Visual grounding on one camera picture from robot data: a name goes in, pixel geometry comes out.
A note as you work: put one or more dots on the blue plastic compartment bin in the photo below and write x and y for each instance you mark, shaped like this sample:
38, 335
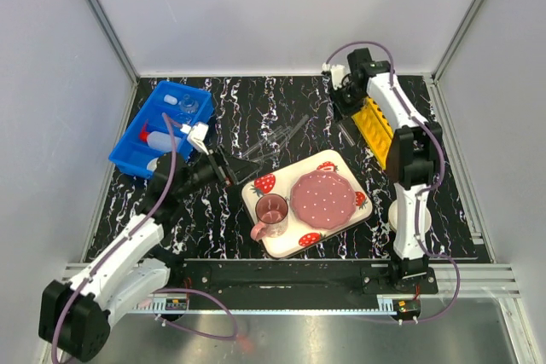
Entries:
133, 157

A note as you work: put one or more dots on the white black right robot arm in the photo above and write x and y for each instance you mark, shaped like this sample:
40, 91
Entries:
408, 148

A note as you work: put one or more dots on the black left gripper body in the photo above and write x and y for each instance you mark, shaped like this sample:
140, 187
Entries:
209, 168

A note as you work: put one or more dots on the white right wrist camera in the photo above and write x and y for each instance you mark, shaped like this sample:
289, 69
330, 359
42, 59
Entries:
337, 73

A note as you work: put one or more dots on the pink polka dot plate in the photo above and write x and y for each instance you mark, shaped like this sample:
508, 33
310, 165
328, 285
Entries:
323, 200

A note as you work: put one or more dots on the small clear glass beaker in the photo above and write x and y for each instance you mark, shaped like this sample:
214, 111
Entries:
183, 118

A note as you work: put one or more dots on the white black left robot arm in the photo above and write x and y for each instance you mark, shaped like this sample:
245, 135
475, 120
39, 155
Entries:
77, 316

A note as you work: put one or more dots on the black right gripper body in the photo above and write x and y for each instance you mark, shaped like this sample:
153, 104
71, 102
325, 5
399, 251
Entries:
345, 99

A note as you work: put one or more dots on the yellow test tube rack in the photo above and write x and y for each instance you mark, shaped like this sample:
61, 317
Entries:
375, 129

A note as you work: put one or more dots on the glass alcohol lamp white cap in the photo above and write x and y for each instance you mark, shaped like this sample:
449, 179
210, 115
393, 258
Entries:
188, 104

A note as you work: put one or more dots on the strawberry pattern white tray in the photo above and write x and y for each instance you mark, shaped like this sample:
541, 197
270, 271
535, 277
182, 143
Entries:
300, 236

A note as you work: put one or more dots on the wash bottle with red cap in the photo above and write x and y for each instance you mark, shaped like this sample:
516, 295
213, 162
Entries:
157, 140

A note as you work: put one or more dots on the cream ceramic bowl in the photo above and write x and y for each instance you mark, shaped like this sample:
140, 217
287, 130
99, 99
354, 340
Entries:
393, 217

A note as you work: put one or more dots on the pink ghost pattern mug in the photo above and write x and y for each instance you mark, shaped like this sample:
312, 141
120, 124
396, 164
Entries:
272, 217

